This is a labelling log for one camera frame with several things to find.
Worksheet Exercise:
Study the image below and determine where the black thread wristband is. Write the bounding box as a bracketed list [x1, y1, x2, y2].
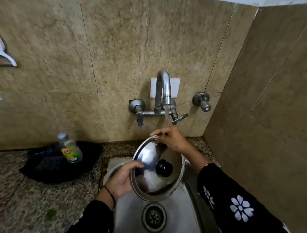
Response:
[104, 186, 116, 209]

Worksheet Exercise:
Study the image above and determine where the person's left forearm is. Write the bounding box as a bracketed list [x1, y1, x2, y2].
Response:
[66, 186, 116, 233]

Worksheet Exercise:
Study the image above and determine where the black cloth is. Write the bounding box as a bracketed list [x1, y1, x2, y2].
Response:
[19, 141, 103, 183]

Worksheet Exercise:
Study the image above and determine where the white wall plate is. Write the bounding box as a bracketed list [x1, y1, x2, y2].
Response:
[150, 78, 181, 99]

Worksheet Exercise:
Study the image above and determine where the steel wall valve knob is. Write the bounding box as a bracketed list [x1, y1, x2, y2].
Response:
[192, 92, 212, 112]

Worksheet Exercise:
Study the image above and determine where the person's right forearm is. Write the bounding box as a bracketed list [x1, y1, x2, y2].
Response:
[183, 144, 291, 233]

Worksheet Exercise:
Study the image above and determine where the steel pot lid black knob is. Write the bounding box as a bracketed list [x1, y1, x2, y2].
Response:
[129, 135, 186, 202]

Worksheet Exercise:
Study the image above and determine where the person's left hand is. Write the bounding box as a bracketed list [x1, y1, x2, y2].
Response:
[106, 160, 145, 199]

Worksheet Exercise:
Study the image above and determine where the green leaf scrap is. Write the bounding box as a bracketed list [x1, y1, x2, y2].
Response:
[45, 208, 57, 220]

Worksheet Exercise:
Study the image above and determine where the steel wall tap with spout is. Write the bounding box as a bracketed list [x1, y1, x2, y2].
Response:
[129, 70, 189, 127]

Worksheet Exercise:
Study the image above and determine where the person's right hand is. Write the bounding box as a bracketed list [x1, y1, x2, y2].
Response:
[150, 126, 190, 154]

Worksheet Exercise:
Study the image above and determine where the white wall bracket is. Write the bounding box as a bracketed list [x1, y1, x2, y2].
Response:
[0, 36, 17, 67]

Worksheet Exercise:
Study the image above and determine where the dish soap bottle yellow label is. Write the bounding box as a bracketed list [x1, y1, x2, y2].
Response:
[57, 133, 83, 164]

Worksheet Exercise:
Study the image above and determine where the sink drain strainer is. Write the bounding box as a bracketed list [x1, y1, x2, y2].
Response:
[142, 203, 167, 233]

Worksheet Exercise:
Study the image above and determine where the steel sink basin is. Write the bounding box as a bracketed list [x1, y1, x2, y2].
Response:
[103, 157, 220, 233]

